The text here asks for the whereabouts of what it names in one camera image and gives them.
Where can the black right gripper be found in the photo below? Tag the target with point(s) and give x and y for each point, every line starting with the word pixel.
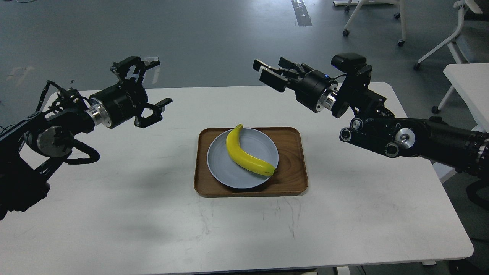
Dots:
pixel 313 88

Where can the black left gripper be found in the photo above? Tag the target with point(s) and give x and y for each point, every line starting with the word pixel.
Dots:
pixel 125 101

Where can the yellow banana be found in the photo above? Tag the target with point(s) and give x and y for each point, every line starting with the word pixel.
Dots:
pixel 244 159

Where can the light blue plate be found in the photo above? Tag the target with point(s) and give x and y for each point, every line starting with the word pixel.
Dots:
pixel 226 171

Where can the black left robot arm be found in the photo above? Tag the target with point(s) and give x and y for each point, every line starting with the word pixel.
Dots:
pixel 35 148

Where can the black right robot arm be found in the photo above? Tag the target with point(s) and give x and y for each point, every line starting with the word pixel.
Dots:
pixel 376 128

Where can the brown wooden tray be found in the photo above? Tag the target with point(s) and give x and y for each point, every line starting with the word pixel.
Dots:
pixel 289 180

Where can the white rolling chair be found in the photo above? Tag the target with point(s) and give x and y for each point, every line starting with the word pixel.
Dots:
pixel 372 14

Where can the white grey office chair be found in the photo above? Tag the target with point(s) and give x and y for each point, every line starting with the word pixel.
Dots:
pixel 469 42

